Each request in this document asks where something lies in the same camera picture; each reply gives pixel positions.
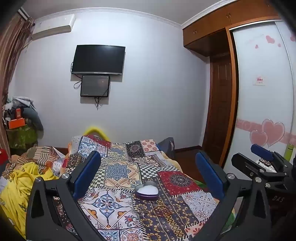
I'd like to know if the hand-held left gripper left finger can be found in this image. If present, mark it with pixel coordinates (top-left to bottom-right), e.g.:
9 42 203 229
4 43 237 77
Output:
25 151 102 241

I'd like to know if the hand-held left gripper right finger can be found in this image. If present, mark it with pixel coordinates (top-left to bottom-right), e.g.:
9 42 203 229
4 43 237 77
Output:
195 151 271 241

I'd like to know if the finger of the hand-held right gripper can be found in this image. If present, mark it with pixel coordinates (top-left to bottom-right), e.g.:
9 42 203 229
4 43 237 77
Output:
251 144 289 168
231 153 289 186

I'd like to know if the red cord bracelet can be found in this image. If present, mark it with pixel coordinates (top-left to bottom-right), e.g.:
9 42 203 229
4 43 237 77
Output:
151 205 173 217

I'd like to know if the purple heart-shaped tin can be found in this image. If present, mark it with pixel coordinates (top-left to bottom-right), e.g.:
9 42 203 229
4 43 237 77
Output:
134 181 159 200

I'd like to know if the white case with stickers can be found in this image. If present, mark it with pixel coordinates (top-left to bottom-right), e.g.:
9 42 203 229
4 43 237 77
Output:
256 158 279 173

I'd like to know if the green bottle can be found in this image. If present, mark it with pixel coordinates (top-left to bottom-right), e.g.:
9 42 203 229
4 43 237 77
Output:
284 144 295 161

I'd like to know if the patterned patchwork quilt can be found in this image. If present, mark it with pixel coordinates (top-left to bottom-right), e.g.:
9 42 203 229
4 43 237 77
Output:
52 134 232 241

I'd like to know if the yellow pillow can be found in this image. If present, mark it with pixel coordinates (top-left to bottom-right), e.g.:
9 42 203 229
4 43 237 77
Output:
84 126 112 141

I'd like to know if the white wardrobe door with hearts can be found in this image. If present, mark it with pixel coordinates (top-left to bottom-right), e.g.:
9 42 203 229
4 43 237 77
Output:
222 20 296 168

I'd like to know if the dark blue bag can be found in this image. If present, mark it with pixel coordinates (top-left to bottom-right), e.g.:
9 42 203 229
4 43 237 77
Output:
157 137 176 161

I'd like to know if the brown striped blanket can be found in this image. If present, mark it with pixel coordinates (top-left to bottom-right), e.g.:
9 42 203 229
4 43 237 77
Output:
6 146 68 178

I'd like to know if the brown wooden door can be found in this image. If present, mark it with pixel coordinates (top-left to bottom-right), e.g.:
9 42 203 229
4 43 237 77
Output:
202 56 233 154

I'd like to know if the yellow blanket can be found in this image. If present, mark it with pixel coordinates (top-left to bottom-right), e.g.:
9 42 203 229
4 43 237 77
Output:
0 162 61 240

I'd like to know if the pile of clothes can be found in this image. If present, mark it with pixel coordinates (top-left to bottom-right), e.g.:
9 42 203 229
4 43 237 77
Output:
2 96 44 149

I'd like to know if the orange box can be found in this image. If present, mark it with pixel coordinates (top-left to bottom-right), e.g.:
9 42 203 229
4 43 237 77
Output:
8 118 26 129

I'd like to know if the wooden overhead cabinet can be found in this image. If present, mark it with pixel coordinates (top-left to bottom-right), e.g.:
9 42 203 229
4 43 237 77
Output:
182 0 281 57

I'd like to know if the brown striped curtain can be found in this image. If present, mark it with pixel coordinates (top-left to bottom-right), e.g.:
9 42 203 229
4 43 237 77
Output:
0 11 35 160

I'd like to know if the white air conditioner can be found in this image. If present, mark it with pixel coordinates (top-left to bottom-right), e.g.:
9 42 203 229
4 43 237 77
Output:
31 14 76 41

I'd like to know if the small black wall monitor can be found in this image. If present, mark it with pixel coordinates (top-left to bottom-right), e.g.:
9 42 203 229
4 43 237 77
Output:
80 75 111 98

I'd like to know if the wall-mounted black television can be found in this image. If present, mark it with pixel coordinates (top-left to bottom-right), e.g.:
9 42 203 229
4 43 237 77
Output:
71 45 126 76

